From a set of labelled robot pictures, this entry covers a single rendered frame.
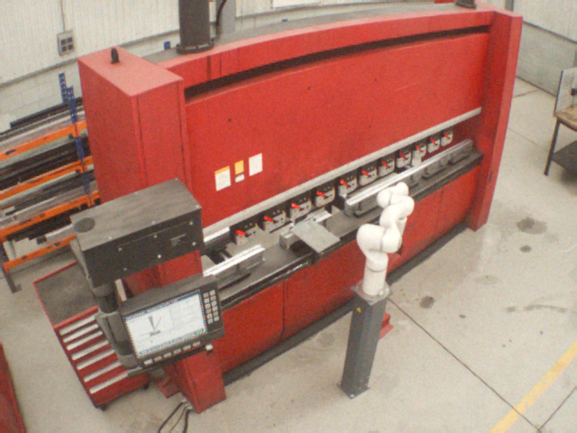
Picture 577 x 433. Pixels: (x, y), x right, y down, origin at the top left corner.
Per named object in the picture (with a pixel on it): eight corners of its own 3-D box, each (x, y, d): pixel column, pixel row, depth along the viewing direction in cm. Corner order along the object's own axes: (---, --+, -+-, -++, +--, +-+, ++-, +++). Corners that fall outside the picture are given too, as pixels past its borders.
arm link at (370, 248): (383, 274, 271) (389, 239, 256) (351, 266, 276) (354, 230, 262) (389, 260, 280) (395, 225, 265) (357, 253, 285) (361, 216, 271)
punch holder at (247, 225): (237, 247, 303) (235, 224, 293) (229, 239, 308) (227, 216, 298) (259, 236, 310) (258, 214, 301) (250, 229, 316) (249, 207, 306)
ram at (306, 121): (182, 248, 275) (166, 113, 228) (175, 241, 280) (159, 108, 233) (480, 113, 428) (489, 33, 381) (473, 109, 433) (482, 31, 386)
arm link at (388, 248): (366, 252, 266) (396, 259, 262) (369, 233, 260) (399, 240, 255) (389, 205, 305) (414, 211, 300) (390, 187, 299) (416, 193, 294)
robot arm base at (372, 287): (395, 291, 286) (400, 267, 275) (370, 306, 277) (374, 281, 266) (374, 273, 299) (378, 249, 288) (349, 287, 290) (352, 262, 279)
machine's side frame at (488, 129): (475, 232, 490) (512, 16, 354) (416, 195, 543) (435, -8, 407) (487, 223, 503) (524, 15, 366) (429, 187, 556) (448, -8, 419)
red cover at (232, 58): (166, 95, 221) (164, 68, 213) (157, 89, 227) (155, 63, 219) (492, 24, 374) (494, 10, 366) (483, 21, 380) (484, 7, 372)
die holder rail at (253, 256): (197, 294, 302) (196, 283, 296) (192, 289, 305) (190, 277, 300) (265, 261, 327) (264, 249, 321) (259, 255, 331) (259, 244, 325)
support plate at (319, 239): (318, 253, 315) (318, 252, 315) (290, 232, 332) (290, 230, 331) (340, 241, 325) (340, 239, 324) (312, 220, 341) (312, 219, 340)
